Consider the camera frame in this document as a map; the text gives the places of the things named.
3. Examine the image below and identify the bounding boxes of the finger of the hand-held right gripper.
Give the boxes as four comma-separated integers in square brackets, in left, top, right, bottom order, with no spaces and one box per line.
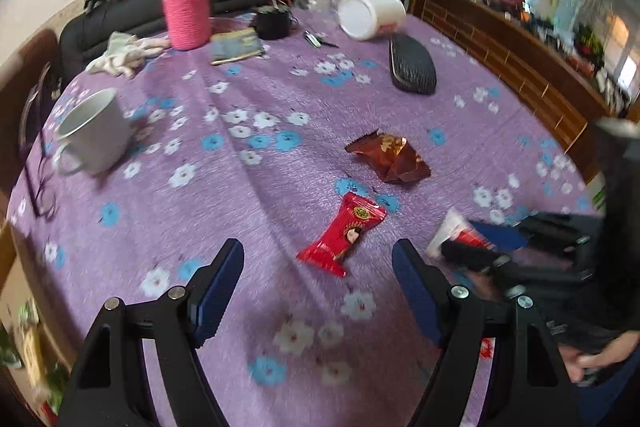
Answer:
[440,239,581,299]
[472,214,596,254]

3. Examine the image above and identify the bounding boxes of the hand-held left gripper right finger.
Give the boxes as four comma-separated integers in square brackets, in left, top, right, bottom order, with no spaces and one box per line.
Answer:
[391,238,576,427]

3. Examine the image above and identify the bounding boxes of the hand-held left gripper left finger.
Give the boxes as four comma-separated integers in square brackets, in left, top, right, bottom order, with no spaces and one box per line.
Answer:
[59,238,246,427]

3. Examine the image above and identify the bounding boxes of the white red snack packet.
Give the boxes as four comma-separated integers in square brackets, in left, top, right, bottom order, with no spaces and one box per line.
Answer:
[426,208,496,258]

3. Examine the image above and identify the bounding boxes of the red packet round green label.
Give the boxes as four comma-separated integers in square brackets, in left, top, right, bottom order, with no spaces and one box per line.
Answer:
[296,193,388,278]

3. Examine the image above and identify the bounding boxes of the brown glossy nut packet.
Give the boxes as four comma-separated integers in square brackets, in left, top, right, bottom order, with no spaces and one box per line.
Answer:
[345,132,432,184]

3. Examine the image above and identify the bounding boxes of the cardboard box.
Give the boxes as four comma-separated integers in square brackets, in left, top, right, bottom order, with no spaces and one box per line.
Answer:
[0,217,76,418]

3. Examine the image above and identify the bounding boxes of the person's right hand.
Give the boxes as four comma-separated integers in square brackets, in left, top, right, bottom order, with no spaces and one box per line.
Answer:
[560,332,639,384]

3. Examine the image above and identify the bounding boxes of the purple floral tablecloth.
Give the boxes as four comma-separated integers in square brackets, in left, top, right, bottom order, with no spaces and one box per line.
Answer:
[10,9,606,427]

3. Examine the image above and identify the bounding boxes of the wooden glass display cabinet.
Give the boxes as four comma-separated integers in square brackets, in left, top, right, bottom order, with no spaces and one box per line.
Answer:
[387,0,640,178]

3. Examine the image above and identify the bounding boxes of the black textured case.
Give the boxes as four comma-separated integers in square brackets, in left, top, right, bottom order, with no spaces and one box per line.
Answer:
[389,33,437,96]

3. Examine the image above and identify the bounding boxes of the purple glasses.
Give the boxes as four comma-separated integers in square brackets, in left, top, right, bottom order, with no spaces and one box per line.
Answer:
[20,62,61,220]

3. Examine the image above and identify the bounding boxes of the white mug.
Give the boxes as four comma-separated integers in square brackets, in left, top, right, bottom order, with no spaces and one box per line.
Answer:
[50,88,133,178]

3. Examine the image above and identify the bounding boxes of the white crumpled cloth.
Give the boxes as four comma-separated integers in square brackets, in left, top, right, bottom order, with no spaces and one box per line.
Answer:
[85,32,171,80]

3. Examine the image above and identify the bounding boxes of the white plastic jar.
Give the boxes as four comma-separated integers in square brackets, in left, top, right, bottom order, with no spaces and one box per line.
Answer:
[337,0,407,42]

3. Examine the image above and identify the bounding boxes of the small metal tool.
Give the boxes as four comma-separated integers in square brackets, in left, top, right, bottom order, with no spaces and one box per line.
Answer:
[304,31,341,50]

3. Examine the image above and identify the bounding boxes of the small black container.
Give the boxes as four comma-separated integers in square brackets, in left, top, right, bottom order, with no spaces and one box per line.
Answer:
[255,4,293,40]

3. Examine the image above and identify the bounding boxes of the pink knit sleeve bottle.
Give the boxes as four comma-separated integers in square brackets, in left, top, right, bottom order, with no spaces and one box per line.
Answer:
[161,0,213,52]

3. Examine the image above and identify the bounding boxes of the brown armchair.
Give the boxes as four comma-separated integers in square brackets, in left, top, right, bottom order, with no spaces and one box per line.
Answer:
[0,29,63,108]

